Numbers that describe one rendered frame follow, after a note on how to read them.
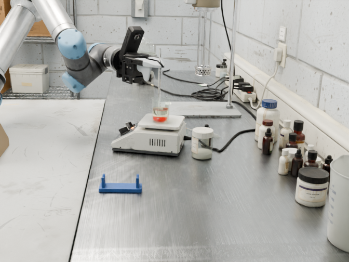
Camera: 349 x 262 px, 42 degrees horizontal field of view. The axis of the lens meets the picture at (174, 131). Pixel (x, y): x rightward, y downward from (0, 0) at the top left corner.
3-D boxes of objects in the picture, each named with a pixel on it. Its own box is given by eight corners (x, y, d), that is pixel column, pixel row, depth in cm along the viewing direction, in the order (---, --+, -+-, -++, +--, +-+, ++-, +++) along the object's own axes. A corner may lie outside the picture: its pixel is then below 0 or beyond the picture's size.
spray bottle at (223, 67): (228, 79, 237) (229, 59, 234) (223, 80, 234) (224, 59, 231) (222, 78, 239) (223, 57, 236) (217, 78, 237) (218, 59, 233)
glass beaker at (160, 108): (155, 119, 133) (155, 92, 130) (172, 121, 131) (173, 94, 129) (147, 125, 127) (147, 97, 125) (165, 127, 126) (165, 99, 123)
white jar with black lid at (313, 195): (294, 193, 107) (297, 165, 105) (324, 196, 105) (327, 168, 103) (295, 206, 100) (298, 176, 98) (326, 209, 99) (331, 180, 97)
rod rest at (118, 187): (98, 192, 104) (97, 178, 103) (100, 186, 108) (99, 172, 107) (141, 193, 105) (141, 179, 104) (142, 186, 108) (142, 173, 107)
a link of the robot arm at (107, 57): (123, 45, 143) (101, 47, 138) (131, 47, 139) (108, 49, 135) (123, 68, 145) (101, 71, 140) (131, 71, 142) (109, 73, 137)
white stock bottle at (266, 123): (255, 148, 136) (257, 121, 133) (259, 144, 140) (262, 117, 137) (270, 151, 134) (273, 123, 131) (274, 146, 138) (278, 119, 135)
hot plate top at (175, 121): (136, 127, 127) (136, 123, 127) (146, 115, 138) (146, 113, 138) (178, 130, 125) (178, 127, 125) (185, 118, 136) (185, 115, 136)
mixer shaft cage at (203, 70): (195, 76, 168) (198, 7, 161) (192, 73, 175) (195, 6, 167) (213, 76, 169) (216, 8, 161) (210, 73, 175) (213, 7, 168)
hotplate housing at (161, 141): (110, 152, 130) (109, 125, 128) (123, 137, 142) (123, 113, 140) (186, 158, 126) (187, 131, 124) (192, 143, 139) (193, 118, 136)
